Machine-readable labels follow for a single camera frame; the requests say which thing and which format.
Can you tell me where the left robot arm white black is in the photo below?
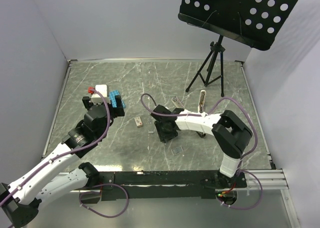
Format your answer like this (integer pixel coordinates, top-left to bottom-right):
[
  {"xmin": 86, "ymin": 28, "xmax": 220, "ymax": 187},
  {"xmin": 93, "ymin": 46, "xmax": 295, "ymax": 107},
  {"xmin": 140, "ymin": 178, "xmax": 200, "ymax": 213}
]
[{"xmin": 0, "ymin": 95, "xmax": 125, "ymax": 228}]

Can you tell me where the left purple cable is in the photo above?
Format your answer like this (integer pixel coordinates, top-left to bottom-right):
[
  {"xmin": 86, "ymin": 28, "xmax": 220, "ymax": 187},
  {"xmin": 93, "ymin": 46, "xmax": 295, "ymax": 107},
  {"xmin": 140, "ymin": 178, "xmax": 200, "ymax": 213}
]
[{"xmin": 0, "ymin": 87, "xmax": 131, "ymax": 228}]

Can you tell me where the purple cable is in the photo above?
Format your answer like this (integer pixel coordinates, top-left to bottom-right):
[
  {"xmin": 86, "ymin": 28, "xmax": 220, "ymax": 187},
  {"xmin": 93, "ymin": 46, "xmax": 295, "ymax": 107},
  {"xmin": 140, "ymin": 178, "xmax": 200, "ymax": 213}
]
[
  {"xmin": 0, "ymin": 87, "xmax": 131, "ymax": 228},
  {"xmin": 140, "ymin": 93, "xmax": 265, "ymax": 210}
]

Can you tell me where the small staple box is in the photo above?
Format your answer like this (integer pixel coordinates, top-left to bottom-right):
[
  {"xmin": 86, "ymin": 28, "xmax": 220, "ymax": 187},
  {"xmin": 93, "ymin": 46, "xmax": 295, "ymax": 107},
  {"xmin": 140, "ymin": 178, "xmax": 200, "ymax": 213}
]
[{"xmin": 134, "ymin": 116, "xmax": 143, "ymax": 128}]

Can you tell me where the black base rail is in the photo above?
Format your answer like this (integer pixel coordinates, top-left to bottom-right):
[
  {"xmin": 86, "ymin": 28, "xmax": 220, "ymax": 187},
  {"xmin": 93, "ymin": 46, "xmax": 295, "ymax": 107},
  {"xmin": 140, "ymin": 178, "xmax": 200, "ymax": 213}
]
[{"xmin": 78, "ymin": 170, "xmax": 247, "ymax": 201}]

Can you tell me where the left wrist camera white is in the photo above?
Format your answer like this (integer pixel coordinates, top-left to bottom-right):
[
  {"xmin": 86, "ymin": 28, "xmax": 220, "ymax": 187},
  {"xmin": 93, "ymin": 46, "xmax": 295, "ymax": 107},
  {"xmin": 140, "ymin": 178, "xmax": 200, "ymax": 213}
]
[{"xmin": 87, "ymin": 84, "xmax": 111, "ymax": 105}]

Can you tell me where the white stapler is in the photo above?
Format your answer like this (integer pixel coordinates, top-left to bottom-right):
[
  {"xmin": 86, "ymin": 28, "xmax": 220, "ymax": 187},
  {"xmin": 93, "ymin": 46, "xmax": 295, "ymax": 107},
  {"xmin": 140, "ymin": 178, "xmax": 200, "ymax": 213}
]
[{"xmin": 197, "ymin": 89, "xmax": 207, "ymax": 113}]

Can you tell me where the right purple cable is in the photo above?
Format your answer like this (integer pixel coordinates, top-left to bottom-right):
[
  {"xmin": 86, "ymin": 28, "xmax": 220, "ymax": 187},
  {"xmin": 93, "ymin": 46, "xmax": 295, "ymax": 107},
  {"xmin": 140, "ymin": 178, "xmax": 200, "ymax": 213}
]
[{"xmin": 140, "ymin": 93, "xmax": 265, "ymax": 210}]

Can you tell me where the long metal stapler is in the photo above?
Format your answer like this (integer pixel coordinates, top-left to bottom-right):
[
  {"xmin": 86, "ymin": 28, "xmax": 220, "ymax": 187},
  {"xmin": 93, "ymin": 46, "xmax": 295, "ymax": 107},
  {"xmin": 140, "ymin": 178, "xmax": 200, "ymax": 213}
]
[{"xmin": 171, "ymin": 96, "xmax": 206, "ymax": 138}]

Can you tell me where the small tray of staples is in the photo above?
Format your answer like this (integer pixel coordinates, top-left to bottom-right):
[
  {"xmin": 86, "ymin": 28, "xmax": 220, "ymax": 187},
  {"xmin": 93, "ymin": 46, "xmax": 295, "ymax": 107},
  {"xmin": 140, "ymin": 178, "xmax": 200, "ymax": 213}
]
[{"xmin": 171, "ymin": 147, "xmax": 184, "ymax": 155}]

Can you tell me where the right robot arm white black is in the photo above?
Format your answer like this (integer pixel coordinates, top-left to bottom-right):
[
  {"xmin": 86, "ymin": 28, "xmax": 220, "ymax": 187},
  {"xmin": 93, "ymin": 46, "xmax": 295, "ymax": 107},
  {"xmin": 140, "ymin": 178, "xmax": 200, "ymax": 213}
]
[{"xmin": 150, "ymin": 105, "xmax": 253, "ymax": 187}]

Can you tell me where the black tripod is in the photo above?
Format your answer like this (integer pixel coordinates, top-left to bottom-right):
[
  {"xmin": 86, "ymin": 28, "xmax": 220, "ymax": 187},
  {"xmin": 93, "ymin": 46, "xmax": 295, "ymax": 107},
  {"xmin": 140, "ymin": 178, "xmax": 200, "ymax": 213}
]
[{"xmin": 185, "ymin": 35, "xmax": 226, "ymax": 97}]

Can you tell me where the blue studded base plate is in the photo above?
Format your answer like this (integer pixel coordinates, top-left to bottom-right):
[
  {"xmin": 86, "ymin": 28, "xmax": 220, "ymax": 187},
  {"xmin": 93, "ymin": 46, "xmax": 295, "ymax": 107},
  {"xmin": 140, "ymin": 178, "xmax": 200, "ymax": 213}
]
[{"xmin": 108, "ymin": 90, "xmax": 121, "ymax": 108}]

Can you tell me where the black perforated music stand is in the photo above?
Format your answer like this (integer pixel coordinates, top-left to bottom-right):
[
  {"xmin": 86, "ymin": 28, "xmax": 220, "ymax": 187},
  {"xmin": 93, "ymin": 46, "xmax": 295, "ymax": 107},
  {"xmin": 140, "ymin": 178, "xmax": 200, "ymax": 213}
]
[{"xmin": 178, "ymin": 0, "xmax": 298, "ymax": 51}]

